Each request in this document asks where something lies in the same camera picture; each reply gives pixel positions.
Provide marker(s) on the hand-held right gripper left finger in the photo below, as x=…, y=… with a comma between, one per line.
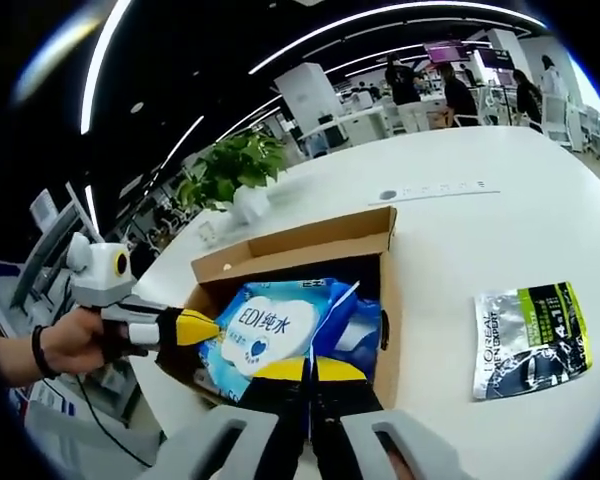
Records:
x=270, y=400

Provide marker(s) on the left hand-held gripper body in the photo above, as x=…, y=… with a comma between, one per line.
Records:
x=100, y=275

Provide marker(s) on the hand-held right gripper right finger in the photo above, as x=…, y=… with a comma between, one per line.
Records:
x=345, y=395

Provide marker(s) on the blue wet wipes pack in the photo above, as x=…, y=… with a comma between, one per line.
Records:
x=265, y=325

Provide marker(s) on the blue soft plastic pack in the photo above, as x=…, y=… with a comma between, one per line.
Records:
x=350, y=320

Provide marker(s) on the brown cardboard shoe box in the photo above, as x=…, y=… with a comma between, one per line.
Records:
x=320, y=240

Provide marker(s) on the silver black sachet pack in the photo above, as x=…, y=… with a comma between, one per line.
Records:
x=530, y=340

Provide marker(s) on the person's left hand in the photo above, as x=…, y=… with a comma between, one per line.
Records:
x=75, y=342

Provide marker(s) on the metal storage shelf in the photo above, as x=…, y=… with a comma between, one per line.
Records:
x=55, y=240

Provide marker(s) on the small white desk ornament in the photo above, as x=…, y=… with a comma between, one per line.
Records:
x=208, y=235

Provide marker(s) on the black wristband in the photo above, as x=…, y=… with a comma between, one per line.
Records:
x=40, y=350

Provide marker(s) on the grey mesh office chair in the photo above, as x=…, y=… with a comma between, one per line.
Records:
x=80, y=440

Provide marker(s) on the green potted plant white pot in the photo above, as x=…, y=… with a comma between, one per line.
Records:
x=235, y=165

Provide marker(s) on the long curved ceiling light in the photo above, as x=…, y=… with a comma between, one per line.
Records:
x=330, y=36

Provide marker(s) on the purple wall screen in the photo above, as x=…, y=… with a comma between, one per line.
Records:
x=445, y=51

